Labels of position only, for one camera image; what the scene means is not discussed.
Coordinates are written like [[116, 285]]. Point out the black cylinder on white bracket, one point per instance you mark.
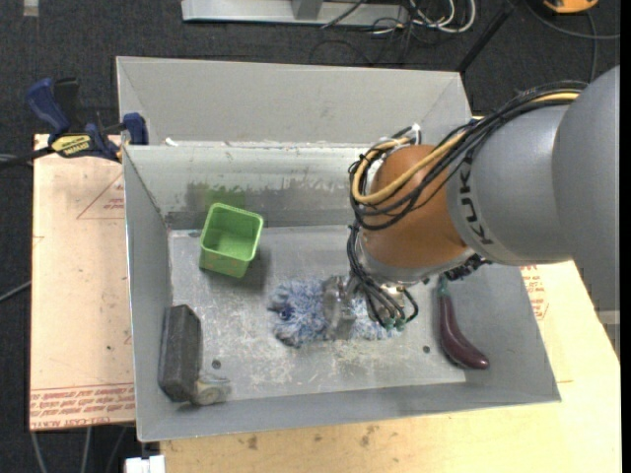
[[463, 268]]

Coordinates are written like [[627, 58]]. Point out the blue and white fluffy cloth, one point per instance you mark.
[[301, 313]]

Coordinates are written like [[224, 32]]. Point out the green square plastic cup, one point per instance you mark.
[[231, 244]]

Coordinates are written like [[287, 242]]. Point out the grey metal bin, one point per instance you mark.
[[256, 362]]

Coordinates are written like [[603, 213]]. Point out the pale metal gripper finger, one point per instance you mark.
[[347, 324], [331, 303]]

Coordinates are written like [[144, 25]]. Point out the dark grey rectangular block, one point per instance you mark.
[[180, 353]]

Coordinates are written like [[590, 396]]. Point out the brown cardboard board red print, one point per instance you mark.
[[79, 284]]

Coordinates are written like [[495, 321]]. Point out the purple toy eggplant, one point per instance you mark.
[[454, 333]]

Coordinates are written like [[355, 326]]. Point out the small grey round object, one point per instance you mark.
[[211, 391]]

